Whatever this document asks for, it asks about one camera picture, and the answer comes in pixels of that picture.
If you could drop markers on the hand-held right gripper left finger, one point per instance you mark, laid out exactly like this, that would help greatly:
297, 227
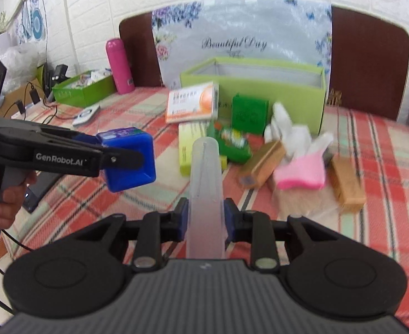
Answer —
181, 221

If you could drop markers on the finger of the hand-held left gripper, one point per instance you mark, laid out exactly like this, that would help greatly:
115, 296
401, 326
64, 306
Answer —
121, 161
72, 135

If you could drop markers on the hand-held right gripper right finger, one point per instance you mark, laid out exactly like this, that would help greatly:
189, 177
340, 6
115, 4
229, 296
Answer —
230, 219

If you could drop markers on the blue plastic box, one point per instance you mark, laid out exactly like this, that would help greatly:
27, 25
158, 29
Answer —
131, 160

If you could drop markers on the white glove pink cuff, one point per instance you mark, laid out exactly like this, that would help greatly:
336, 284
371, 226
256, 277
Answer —
298, 153

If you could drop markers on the large light green box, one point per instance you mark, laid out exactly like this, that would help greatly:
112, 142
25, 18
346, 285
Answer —
277, 94

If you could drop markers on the person's left hand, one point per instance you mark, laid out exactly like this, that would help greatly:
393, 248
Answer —
13, 203

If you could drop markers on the white remote control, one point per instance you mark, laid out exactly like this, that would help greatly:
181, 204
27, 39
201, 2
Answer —
85, 115

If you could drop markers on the small green tray box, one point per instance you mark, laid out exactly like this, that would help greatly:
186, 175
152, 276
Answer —
82, 94

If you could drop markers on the black phone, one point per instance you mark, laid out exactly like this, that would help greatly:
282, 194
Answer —
40, 193

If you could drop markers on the small printed packet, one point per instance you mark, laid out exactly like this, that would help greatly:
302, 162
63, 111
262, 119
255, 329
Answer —
79, 82

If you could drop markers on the plaid cloth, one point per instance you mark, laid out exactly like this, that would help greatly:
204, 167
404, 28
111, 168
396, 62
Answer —
138, 111

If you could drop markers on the black device on stand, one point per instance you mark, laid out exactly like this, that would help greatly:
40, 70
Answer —
59, 73

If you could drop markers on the small tan barcode box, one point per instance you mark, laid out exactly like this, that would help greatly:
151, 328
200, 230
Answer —
263, 163

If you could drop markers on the white small box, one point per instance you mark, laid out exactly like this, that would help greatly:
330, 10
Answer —
100, 75

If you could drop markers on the yellow box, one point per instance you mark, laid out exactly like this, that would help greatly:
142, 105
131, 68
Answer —
187, 146

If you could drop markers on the dark green box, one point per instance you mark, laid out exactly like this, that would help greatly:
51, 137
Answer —
230, 144
249, 114

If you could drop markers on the pink thermos bottle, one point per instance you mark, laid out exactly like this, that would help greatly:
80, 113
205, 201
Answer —
120, 66

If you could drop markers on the white plastic bag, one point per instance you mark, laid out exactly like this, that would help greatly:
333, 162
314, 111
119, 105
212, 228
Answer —
23, 62

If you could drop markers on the orange white medicine box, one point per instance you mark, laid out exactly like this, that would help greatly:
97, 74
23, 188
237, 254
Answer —
190, 102

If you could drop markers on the potted plant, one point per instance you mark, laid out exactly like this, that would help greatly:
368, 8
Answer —
2, 34

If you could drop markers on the floral plastic sheet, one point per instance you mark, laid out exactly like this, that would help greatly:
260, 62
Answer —
242, 24

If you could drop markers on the dark wooden chair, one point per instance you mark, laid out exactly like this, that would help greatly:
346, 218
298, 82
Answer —
368, 62

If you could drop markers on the wall sticker decoration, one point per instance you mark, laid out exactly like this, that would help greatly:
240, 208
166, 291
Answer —
33, 17

